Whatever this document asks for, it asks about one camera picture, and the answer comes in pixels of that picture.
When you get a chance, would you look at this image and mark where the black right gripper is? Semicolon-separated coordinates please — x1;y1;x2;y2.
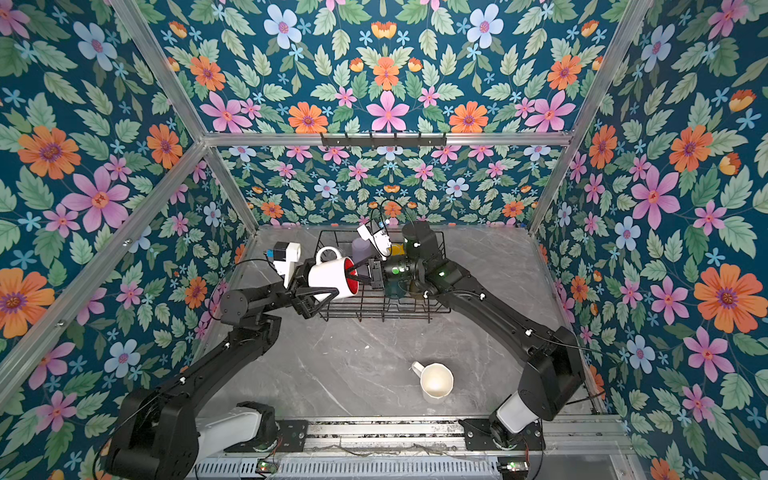
345;251;426;293

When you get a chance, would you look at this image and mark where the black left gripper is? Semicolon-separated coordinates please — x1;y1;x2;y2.
252;260;342;326

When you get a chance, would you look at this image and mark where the red inside white mug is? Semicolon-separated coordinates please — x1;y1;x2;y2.
308;246;360;300

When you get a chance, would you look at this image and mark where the dark green mug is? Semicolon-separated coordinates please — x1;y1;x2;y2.
384;279;409;299

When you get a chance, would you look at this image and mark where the lilac cup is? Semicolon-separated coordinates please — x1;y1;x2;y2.
351;238;375;265

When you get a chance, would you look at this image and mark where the cream white mug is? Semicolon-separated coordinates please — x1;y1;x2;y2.
411;361;454;403

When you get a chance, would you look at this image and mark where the olive glass cup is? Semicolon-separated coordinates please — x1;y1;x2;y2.
409;282;430;299

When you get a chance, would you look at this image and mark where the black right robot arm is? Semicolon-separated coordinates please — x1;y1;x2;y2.
369;221;585;448

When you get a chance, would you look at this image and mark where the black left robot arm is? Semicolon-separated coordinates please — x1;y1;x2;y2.
104;283;339;479

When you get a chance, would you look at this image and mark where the black wire dish rack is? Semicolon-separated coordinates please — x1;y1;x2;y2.
315;228;451;322

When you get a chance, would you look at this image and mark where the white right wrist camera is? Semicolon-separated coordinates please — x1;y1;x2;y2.
357;224;392;260

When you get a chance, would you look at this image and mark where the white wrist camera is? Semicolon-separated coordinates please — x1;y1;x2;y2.
266;242;302;288
357;224;392;260

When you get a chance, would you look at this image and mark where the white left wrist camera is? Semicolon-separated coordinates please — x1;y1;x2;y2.
266;242;302;288

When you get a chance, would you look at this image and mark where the black hook rail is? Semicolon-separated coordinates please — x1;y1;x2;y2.
320;133;448;148

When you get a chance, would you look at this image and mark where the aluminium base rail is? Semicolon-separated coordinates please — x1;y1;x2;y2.
188;414;645;479

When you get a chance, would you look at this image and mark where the aluminium frame post back left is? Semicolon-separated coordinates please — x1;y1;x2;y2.
112;1;258;236

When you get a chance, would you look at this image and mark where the aluminium frame post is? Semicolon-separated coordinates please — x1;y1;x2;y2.
112;1;258;236
528;0;654;237

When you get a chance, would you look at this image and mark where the aluminium frame post back right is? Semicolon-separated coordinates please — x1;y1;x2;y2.
528;0;654;237

